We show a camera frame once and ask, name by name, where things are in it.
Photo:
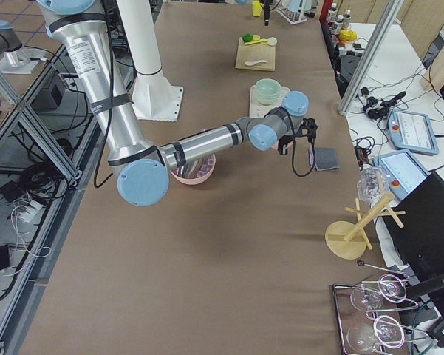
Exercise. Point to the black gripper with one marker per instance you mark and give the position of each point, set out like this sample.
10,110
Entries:
283,149
267,15

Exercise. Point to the white ceramic spoon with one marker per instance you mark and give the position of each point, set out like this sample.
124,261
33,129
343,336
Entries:
254,63

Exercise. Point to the large pink ice bowl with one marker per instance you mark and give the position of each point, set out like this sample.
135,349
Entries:
204,169

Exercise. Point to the yellow plastic cup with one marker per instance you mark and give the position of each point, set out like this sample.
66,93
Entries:
257,8

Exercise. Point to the white steamed bun toy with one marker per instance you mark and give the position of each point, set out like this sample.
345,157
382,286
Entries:
272,41

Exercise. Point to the yellow plastic knife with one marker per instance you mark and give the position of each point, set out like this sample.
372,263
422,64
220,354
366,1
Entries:
260,41

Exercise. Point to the green lime toy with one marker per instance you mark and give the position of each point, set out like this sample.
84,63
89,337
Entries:
247,37

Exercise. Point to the wooden cutting board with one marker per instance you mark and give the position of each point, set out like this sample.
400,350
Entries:
255,52

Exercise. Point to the white rectangular tray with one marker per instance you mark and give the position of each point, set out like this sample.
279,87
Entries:
258,110

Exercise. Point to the grey folded cloth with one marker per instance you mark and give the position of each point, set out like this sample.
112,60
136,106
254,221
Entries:
324,159

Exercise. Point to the green stacked bowls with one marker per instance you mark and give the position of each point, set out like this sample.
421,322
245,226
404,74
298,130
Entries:
267,90

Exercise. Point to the metal ice scoop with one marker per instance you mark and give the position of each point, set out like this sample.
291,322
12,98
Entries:
186,170

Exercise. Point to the wooden mug tree stand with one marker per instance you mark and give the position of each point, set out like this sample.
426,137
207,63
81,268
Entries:
349,240

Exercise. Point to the blue teach pendant tablet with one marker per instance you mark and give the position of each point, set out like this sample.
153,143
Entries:
412,131

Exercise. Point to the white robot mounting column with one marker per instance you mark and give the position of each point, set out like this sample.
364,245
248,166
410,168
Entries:
153,96

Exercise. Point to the black monitor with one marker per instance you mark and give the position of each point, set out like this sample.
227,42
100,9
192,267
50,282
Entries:
420,242

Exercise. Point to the upper wine glass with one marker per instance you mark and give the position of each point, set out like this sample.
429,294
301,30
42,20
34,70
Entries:
370,295

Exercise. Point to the lower wine glass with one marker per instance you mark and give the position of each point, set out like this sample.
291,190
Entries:
379,337

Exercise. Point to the aluminium frame post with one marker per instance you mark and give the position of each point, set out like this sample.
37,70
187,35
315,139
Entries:
378,35

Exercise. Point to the wire wine glass rack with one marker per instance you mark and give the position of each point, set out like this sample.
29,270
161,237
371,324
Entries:
391,312

